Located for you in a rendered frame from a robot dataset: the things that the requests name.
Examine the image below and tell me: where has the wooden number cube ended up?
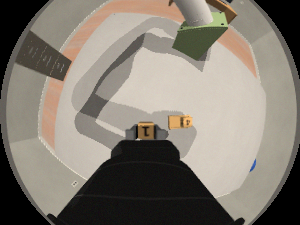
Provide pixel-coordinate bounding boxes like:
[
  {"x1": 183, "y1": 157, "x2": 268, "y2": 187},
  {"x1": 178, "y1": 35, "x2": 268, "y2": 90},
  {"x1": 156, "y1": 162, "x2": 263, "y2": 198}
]
[
  {"x1": 138, "y1": 122, "x2": 154, "y2": 139},
  {"x1": 180, "y1": 117, "x2": 192, "y2": 127}
]

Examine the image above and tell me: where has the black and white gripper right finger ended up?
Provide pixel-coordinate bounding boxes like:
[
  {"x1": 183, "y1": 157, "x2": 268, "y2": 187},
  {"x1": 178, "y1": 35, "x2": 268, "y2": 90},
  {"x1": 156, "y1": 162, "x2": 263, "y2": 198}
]
[{"x1": 154, "y1": 124, "x2": 166, "y2": 140}]

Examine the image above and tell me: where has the small wooden tray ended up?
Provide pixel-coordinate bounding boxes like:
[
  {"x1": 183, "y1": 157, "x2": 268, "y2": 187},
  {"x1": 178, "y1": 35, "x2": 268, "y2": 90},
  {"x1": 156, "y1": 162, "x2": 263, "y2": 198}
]
[{"x1": 168, "y1": 115, "x2": 190, "y2": 129}]

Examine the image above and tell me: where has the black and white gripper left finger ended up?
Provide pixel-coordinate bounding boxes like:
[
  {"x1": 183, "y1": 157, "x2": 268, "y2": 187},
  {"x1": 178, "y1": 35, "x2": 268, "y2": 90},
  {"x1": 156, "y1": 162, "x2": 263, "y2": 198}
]
[{"x1": 125, "y1": 124, "x2": 138, "y2": 140}]

